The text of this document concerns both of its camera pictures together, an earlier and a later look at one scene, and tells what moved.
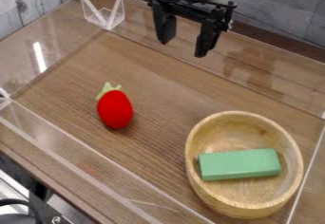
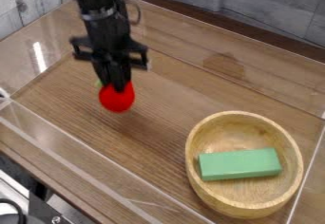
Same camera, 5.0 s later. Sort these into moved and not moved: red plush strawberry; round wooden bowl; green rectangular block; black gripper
Moved: red plush strawberry; black gripper
Not moved: green rectangular block; round wooden bowl
